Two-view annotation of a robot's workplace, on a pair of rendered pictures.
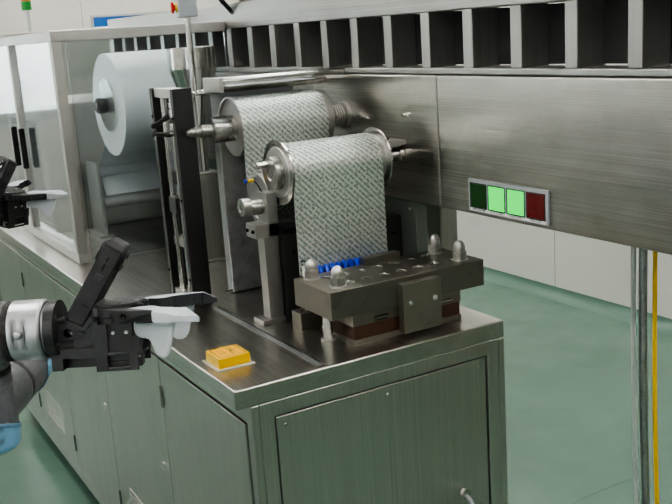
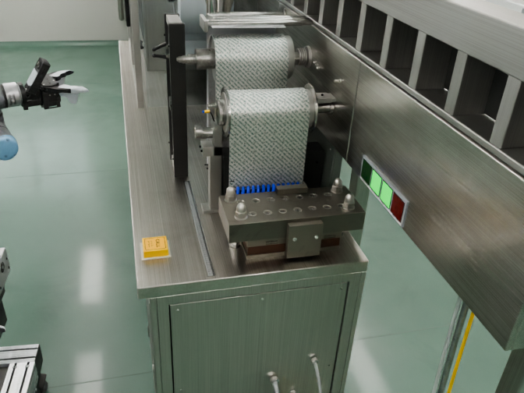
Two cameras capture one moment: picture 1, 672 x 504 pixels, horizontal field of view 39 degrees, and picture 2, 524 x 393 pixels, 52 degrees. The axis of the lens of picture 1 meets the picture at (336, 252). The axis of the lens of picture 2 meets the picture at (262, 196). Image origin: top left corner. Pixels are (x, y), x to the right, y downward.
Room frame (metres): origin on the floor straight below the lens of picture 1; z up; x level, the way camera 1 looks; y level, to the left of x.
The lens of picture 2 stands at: (0.71, -0.35, 1.83)
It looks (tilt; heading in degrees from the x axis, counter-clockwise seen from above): 30 degrees down; 14
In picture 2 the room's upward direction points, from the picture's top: 3 degrees clockwise
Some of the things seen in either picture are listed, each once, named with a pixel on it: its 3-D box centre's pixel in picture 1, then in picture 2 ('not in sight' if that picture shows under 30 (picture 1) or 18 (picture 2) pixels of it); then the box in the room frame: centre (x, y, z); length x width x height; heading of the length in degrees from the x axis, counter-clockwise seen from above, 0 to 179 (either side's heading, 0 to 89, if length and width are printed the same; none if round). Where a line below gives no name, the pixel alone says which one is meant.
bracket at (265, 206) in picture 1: (264, 258); (210, 168); (2.11, 0.17, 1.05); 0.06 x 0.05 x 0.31; 120
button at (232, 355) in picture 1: (228, 356); (155, 246); (1.85, 0.24, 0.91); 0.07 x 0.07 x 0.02; 30
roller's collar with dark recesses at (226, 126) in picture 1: (221, 129); (204, 58); (2.31, 0.26, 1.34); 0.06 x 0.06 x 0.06; 30
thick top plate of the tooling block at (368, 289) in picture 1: (390, 281); (290, 212); (2.02, -0.12, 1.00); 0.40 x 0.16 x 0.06; 120
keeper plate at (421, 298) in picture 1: (420, 304); (304, 239); (1.95, -0.18, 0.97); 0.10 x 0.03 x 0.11; 120
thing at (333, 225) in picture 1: (342, 227); (267, 161); (2.11, -0.02, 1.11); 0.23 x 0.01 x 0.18; 120
